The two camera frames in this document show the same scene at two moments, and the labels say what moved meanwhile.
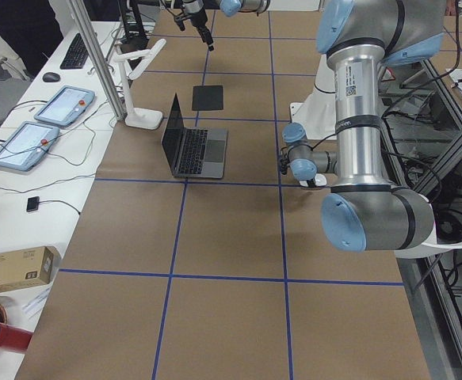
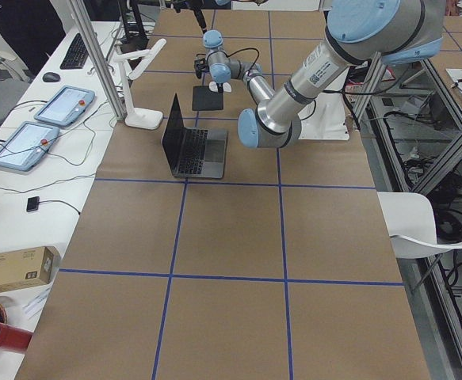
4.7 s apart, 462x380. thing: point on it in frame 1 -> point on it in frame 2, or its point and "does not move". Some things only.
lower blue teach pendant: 25,146 does not move
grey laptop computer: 192,152 does not move
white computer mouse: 319,180 -> 213,86
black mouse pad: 208,97 does not move
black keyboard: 78,55 does not move
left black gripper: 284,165 -> 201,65
